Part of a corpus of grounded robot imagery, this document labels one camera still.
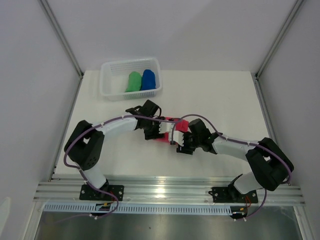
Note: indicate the pink towel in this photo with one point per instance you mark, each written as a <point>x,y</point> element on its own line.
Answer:
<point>181,126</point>

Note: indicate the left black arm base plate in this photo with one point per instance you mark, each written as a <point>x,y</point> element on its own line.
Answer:
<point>87,193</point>

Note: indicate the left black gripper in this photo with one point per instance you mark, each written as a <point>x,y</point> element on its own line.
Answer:
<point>155,135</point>

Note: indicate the aluminium rail frame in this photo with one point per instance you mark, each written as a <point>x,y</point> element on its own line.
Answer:
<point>159,190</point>

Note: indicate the green towel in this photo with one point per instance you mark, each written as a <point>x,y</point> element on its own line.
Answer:
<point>134,82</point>

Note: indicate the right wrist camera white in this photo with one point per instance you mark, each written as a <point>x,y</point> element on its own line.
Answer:
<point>176,138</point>

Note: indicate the right aluminium corner post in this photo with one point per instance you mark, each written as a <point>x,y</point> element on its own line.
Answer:
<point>277,41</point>

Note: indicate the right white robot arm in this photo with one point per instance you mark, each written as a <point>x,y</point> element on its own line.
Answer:
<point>270,167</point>

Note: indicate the blue towel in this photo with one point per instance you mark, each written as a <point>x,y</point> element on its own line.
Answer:
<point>148,80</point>

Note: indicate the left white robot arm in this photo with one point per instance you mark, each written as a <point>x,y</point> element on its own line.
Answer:
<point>84,147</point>

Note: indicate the left aluminium corner post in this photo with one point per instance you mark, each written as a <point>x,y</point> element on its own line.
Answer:
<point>54,23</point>

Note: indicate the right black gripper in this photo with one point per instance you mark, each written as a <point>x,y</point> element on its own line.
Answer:
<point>184,148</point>

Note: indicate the aluminium corner post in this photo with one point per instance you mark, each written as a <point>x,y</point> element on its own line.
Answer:
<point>277,41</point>
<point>54,23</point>

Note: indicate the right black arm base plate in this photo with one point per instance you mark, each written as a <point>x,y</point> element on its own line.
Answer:
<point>227,195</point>

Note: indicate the white plastic basket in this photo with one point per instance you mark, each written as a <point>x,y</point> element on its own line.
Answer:
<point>114,78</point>

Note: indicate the white slotted cable duct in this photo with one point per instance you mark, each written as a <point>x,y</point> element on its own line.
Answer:
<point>130,208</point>

